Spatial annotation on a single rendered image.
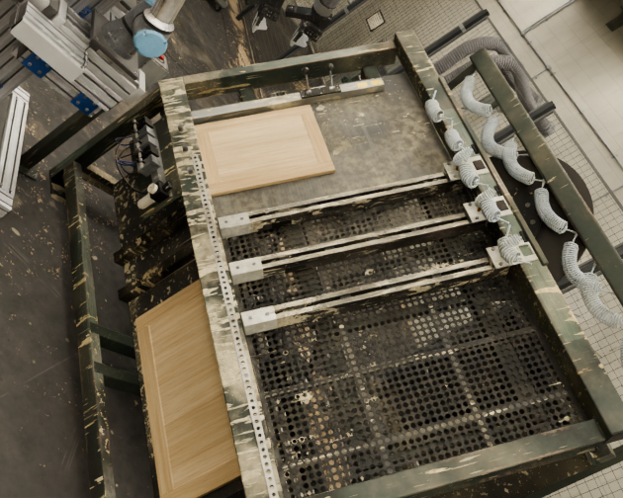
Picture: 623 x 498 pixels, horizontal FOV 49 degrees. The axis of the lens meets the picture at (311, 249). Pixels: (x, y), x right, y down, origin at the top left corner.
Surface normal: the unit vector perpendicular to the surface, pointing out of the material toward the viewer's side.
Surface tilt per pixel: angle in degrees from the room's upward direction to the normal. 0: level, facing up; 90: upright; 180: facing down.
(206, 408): 90
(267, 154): 57
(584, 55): 90
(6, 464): 0
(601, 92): 90
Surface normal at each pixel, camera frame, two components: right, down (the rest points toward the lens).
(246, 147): 0.00, -0.58
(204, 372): -0.52, -0.37
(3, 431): 0.81, -0.49
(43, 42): 0.18, 0.73
